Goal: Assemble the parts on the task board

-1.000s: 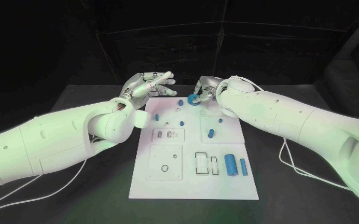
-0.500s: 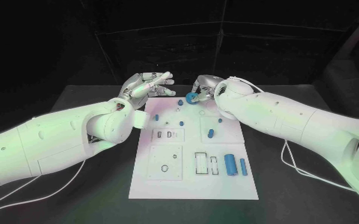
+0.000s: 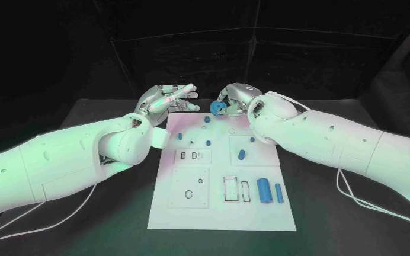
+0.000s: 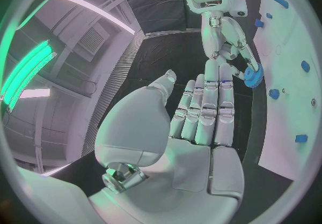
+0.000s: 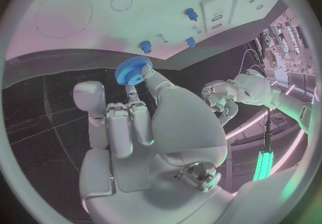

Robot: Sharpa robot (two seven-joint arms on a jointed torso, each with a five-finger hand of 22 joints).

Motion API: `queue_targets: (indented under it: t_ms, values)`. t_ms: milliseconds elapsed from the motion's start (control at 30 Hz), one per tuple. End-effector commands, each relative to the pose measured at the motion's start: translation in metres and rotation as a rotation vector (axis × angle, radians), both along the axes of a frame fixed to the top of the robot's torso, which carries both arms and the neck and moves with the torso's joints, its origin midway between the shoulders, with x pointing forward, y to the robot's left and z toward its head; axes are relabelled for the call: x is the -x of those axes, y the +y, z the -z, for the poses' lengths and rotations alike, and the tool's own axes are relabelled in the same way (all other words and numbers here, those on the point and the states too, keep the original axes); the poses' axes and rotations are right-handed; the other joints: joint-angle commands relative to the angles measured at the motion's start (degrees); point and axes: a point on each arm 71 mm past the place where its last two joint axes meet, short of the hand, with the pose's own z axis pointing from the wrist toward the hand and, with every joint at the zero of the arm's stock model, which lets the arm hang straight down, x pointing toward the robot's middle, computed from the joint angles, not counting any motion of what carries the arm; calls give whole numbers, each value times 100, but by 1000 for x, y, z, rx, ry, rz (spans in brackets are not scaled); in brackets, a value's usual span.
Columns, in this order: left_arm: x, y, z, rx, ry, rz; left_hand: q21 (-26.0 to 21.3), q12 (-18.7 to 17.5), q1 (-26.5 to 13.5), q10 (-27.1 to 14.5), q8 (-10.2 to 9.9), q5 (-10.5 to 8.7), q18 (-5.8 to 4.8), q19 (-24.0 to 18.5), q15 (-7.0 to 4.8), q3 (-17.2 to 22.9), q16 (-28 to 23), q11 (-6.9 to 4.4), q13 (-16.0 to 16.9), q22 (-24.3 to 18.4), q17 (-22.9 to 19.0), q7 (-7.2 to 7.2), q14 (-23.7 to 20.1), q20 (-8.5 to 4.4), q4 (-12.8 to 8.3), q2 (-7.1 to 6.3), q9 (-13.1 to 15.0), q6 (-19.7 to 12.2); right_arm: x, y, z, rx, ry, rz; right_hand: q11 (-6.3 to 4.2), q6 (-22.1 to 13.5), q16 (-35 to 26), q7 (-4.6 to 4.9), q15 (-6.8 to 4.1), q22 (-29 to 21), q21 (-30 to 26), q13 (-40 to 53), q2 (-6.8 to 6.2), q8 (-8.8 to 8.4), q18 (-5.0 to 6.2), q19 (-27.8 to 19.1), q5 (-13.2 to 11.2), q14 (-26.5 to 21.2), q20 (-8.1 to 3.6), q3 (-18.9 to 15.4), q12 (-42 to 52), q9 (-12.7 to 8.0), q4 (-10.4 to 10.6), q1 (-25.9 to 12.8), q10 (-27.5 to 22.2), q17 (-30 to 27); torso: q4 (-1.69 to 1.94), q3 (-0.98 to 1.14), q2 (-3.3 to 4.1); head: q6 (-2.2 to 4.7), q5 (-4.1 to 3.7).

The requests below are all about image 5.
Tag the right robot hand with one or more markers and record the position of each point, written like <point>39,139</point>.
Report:
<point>181,123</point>

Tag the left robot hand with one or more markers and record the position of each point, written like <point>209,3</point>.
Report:
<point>221,91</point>

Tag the blue gear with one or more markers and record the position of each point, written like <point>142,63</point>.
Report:
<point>130,72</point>

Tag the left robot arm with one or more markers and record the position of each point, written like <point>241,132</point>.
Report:
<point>259,89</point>

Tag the white task board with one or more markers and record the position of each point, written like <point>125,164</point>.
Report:
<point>125,17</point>

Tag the blue peg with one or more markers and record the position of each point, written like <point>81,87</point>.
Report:
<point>190,42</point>
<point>145,46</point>

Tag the cluttered workshop rack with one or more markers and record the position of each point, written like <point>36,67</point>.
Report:
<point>289,47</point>

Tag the blue plug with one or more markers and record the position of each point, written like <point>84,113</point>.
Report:
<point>191,13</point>

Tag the glowing light bar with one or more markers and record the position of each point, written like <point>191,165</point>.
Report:
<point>263,165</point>

